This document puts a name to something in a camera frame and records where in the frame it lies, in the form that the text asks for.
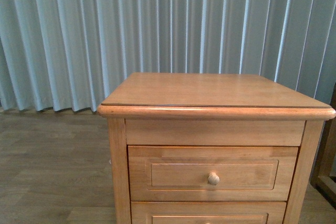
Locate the wooden drawer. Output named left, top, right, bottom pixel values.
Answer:
left=128, top=146, right=298, bottom=201
left=131, top=202, right=286, bottom=223

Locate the light blue pleated curtain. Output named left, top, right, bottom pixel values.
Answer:
left=1, top=0, right=335, bottom=111

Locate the wooden nightstand cabinet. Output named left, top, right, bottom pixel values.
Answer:
left=97, top=73, right=335, bottom=223

